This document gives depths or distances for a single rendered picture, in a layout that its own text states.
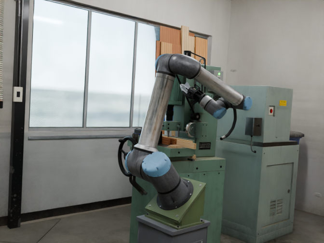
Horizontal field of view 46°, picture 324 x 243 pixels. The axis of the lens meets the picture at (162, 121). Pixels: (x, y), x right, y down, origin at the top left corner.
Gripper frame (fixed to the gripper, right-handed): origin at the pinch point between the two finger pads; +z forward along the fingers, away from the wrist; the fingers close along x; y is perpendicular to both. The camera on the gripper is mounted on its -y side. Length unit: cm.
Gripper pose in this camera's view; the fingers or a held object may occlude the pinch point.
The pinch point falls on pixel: (181, 86)
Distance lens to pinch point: 267.1
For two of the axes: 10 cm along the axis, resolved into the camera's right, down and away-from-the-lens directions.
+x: -7.1, 5.6, -4.3
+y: 0.4, -5.8, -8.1
